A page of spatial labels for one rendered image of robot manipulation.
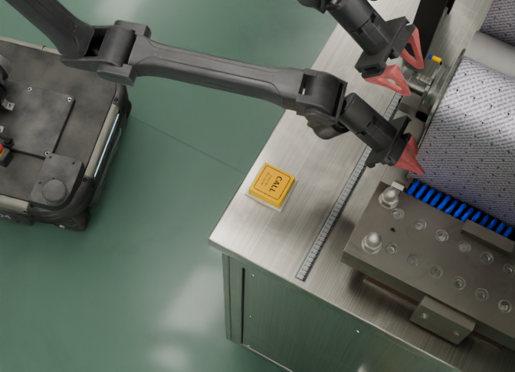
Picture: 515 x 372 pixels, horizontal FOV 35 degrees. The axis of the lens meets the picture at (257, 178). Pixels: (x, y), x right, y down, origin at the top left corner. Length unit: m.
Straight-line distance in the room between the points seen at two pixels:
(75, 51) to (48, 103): 1.04
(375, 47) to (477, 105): 0.19
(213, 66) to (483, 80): 0.46
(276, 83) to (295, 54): 1.47
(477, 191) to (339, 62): 0.48
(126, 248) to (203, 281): 0.26
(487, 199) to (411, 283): 0.21
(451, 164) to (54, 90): 1.46
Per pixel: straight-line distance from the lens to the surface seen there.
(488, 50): 1.52
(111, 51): 1.52
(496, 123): 1.38
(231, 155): 2.72
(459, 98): 1.37
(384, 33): 1.36
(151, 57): 1.50
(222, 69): 1.47
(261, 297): 1.84
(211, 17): 3.00
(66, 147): 2.52
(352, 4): 1.32
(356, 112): 1.47
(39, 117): 2.56
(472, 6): 1.99
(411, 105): 1.54
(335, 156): 1.73
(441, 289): 1.53
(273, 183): 1.67
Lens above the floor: 2.45
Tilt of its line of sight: 66 degrees down
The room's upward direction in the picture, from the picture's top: 3 degrees clockwise
